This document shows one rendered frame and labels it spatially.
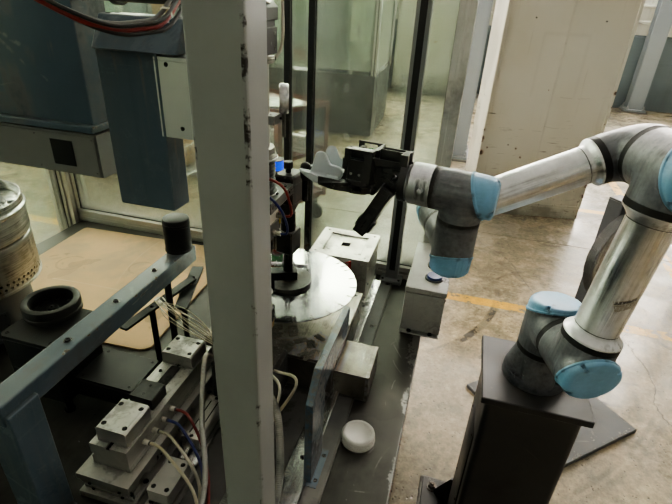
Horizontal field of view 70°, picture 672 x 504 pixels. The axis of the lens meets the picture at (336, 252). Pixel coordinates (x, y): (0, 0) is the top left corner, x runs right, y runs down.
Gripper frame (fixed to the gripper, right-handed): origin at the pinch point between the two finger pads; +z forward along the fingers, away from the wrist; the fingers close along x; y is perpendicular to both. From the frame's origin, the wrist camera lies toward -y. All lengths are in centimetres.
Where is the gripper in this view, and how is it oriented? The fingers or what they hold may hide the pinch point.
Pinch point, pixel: (308, 172)
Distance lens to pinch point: 94.3
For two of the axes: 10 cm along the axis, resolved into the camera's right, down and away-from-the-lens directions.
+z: -9.1, -2.4, 3.4
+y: 0.7, -8.9, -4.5
